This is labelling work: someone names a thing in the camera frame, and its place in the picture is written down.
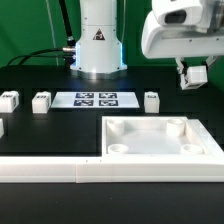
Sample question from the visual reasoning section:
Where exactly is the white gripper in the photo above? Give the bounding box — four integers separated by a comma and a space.
141, 13, 224, 88

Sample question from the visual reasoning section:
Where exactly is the white square table top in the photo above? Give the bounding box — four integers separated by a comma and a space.
102, 116, 211, 157

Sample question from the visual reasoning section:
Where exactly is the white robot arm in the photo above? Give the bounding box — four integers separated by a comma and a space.
70, 0, 224, 90

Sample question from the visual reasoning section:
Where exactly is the white L-shaped obstacle fence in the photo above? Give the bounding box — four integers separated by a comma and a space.
0, 120, 224, 183

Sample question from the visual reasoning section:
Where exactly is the white base marker plate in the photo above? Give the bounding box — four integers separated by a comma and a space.
51, 92, 139, 108

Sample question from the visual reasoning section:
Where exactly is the white block left edge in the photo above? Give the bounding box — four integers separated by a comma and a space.
0, 118, 4, 139

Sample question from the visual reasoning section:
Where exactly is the black cable bundle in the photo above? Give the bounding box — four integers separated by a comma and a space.
6, 0, 77, 67

